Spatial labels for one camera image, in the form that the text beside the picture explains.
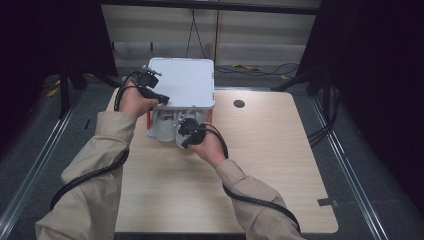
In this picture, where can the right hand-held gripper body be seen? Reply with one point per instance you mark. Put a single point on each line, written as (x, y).
(191, 128)

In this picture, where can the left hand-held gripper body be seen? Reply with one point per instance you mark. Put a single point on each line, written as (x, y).
(146, 80)

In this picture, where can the white shoe rack orange posts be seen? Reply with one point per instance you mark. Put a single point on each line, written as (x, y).
(183, 81)

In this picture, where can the person's right hand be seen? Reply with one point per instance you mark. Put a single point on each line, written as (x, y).
(210, 148)

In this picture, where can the person's left hand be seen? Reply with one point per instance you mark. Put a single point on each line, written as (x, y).
(135, 101)

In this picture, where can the yellow tape piece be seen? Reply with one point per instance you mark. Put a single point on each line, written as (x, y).
(246, 67)
(53, 90)

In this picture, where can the black stand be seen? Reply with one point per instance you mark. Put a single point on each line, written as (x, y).
(65, 90)

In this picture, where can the grey tape strip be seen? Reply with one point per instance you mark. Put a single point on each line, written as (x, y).
(327, 202)

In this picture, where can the metal floor rail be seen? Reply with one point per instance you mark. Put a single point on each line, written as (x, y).
(346, 166)
(36, 166)

